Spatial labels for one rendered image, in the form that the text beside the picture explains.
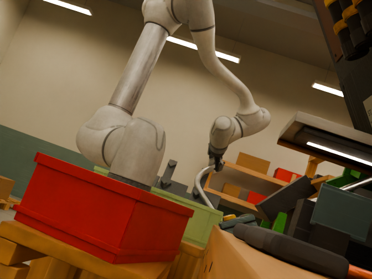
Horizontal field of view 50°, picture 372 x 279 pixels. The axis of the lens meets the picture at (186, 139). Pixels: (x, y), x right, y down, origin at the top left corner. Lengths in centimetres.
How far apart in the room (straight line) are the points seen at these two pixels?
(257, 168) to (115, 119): 619
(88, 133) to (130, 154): 24
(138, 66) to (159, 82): 691
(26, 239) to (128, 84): 95
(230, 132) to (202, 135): 640
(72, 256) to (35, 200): 13
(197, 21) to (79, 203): 104
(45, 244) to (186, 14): 112
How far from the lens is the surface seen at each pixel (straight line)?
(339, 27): 78
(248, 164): 753
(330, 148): 74
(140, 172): 130
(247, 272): 21
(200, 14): 156
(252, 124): 177
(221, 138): 172
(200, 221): 176
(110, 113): 147
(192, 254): 164
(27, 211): 72
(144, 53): 157
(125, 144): 132
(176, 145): 809
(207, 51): 161
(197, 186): 201
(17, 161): 887
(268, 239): 42
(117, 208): 64
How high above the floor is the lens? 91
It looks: 9 degrees up
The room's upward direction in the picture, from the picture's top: 20 degrees clockwise
